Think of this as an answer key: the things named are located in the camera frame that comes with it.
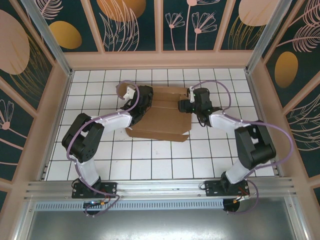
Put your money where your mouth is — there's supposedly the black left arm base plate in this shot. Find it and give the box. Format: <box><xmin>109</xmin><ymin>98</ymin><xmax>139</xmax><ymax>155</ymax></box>
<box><xmin>71</xmin><ymin>181</ymin><xmax>118</xmax><ymax>200</ymax></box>

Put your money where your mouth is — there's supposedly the large pink circle wall panel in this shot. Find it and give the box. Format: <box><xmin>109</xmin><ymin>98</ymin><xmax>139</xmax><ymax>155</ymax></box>
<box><xmin>0</xmin><ymin>0</ymin><xmax>56</xmax><ymax>112</ymax></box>

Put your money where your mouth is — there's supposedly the grey metal sheet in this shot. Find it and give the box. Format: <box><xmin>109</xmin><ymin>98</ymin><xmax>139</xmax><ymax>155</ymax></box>
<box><xmin>14</xmin><ymin>197</ymin><xmax>311</xmax><ymax>240</ymax></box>

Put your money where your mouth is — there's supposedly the slotted metal cable tray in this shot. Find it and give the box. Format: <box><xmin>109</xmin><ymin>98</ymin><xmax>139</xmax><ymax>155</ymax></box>
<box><xmin>34</xmin><ymin>199</ymin><xmax>225</xmax><ymax>211</ymax></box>

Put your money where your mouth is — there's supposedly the orange oval fern wall panel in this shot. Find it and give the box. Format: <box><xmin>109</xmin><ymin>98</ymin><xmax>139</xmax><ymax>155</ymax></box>
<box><xmin>262</xmin><ymin>0</ymin><xmax>320</xmax><ymax>110</ymax></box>

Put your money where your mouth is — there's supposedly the orange oval feather wall panel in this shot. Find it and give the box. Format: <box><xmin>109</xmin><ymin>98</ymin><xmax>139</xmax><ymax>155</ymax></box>
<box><xmin>41</xmin><ymin>0</ymin><xmax>101</xmax><ymax>53</ymax></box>

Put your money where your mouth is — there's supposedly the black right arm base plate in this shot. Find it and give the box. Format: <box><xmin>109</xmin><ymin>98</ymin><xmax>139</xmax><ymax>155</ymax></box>
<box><xmin>204</xmin><ymin>179</ymin><xmax>251</xmax><ymax>197</ymax></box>

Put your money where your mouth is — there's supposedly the orange connector with wires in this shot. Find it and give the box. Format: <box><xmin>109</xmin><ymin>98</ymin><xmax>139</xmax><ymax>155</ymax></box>
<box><xmin>233</xmin><ymin>186</ymin><xmax>251</xmax><ymax>204</ymax></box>

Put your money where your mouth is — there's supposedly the single pink flower wall panel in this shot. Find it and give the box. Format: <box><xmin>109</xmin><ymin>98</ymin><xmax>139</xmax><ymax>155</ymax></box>
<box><xmin>0</xmin><ymin>86</ymin><xmax>36</xmax><ymax>182</ymax></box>

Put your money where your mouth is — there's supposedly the brown cardboard box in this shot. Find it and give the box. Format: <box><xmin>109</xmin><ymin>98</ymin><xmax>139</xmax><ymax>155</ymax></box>
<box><xmin>126</xmin><ymin>86</ymin><xmax>193</xmax><ymax>144</ymax></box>

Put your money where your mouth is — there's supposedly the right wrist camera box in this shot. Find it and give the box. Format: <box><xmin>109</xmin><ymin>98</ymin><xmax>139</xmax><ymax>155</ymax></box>
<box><xmin>187</xmin><ymin>86</ymin><xmax>197</xmax><ymax>104</ymax></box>

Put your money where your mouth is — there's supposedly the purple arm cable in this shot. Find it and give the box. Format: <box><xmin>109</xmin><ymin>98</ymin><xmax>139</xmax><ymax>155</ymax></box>
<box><xmin>191</xmin><ymin>80</ymin><xmax>295</xmax><ymax>216</ymax></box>
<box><xmin>66</xmin><ymin>79</ymin><xmax>141</xmax><ymax>218</ymax></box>

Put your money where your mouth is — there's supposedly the pink flowers wall panel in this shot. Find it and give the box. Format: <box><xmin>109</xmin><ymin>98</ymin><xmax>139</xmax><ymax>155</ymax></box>
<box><xmin>159</xmin><ymin>0</ymin><xmax>225</xmax><ymax>53</ymax></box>

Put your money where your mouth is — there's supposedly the aluminium side rail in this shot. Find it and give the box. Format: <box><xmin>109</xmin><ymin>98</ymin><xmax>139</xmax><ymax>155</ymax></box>
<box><xmin>245</xmin><ymin>69</ymin><xmax>285</xmax><ymax>179</ymax></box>
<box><xmin>37</xmin><ymin>69</ymin><xmax>75</xmax><ymax>181</ymax></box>

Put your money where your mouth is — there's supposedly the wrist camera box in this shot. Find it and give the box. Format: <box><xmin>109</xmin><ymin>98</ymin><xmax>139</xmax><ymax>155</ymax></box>
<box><xmin>187</xmin><ymin>86</ymin><xmax>197</xmax><ymax>104</ymax></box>
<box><xmin>122</xmin><ymin>85</ymin><xmax>136</xmax><ymax>100</ymax></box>

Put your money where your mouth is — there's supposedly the small circuit board with wires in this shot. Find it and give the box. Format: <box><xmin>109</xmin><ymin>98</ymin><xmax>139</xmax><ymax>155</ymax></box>
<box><xmin>83</xmin><ymin>199</ymin><xmax>112</xmax><ymax>209</ymax></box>

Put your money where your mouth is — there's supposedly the pink fern wall panel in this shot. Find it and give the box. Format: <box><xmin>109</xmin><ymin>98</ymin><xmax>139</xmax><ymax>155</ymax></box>
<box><xmin>284</xmin><ymin>86</ymin><xmax>320</xmax><ymax>179</ymax></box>

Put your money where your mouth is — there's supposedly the orange circle leaf wall panel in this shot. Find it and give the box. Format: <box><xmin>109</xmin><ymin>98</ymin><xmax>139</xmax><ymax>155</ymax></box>
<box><xmin>86</xmin><ymin>0</ymin><xmax>159</xmax><ymax>53</ymax></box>

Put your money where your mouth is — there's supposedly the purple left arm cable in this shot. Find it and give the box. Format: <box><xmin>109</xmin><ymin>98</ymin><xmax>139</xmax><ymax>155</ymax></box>
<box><xmin>66</xmin><ymin>79</ymin><xmax>141</xmax><ymax>218</ymax></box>

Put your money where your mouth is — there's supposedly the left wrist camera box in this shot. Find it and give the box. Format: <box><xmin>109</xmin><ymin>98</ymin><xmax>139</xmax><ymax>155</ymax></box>
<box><xmin>122</xmin><ymin>85</ymin><xmax>136</xmax><ymax>100</ymax></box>

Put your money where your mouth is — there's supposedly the pink circle golden lines panel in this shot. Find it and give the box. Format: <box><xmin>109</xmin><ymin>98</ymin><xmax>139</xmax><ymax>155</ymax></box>
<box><xmin>218</xmin><ymin>0</ymin><xmax>276</xmax><ymax>52</ymax></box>

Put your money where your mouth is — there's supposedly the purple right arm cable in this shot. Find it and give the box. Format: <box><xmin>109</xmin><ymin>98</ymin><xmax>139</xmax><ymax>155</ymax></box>
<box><xmin>191</xmin><ymin>80</ymin><xmax>295</xmax><ymax>216</ymax></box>

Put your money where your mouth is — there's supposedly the long aluminium mounting rail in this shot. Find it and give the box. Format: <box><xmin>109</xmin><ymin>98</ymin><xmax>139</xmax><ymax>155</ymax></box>
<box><xmin>23</xmin><ymin>176</ymin><xmax>298</xmax><ymax>201</ymax></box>

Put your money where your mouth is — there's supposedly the aluminium corner post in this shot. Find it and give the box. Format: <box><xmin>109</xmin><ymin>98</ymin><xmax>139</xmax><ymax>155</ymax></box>
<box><xmin>244</xmin><ymin>0</ymin><xmax>292</xmax><ymax>75</ymax></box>
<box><xmin>21</xmin><ymin>0</ymin><xmax>74</xmax><ymax>79</ymax></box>

